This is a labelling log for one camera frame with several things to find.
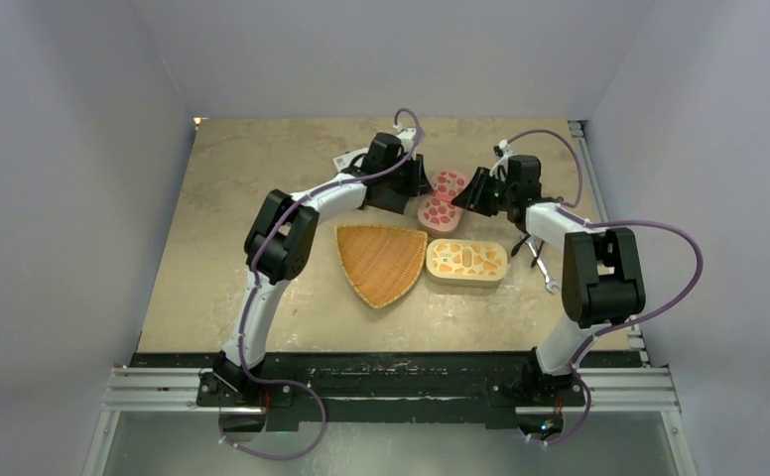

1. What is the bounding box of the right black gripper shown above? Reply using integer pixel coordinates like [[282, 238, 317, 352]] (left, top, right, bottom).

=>
[[452, 167, 516, 217]]

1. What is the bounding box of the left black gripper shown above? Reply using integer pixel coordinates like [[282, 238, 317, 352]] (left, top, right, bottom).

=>
[[382, 154, 433, 199]]

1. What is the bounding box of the pink lunch box lid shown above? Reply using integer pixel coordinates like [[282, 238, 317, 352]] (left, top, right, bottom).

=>
[[417, 169, 469, 213]]

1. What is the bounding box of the beige lunch box lid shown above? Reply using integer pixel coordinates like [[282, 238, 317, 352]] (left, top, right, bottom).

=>
[[426, 239, 508, 283]]

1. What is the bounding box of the woven bamboo basket tray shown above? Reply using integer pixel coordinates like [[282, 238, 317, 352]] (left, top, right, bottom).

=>
[[335, 224, 428, 308]]

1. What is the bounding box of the beige lunch box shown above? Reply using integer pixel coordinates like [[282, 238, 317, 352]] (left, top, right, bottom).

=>
[[426, 264, 507, 288]]

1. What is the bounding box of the pink lunch box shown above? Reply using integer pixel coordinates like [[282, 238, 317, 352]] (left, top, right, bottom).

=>
[[417, 208, 463, 238]]

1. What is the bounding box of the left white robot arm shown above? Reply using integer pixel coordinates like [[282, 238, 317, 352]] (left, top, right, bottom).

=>
[[212, 127, 431, 406]]

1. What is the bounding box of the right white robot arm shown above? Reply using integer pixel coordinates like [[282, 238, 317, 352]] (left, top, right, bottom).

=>
[[452, 155, 646, 404]]

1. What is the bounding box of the white small device box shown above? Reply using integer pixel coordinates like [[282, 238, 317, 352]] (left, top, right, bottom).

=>
[[332, 150, 365, 173]]

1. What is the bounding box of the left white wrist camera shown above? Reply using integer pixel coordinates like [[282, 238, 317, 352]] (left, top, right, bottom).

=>
[[395, 127, 423, 152]]

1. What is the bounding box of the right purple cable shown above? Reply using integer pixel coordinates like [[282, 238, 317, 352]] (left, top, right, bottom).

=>
[[504, 128, 705, 369]]

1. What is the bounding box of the right aluminium rail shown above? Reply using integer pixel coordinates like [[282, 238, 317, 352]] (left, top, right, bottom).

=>
[[568, 119, 651, 367]]

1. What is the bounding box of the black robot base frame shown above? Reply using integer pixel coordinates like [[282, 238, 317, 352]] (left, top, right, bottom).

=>
[[129, 351, 644, 435]]

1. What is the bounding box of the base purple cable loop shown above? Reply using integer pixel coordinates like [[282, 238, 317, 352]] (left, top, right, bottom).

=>
[[217, 379, 331, 462]]

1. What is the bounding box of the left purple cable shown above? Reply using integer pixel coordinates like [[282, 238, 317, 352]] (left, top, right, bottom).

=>
[[236, 107, 425, 389]]

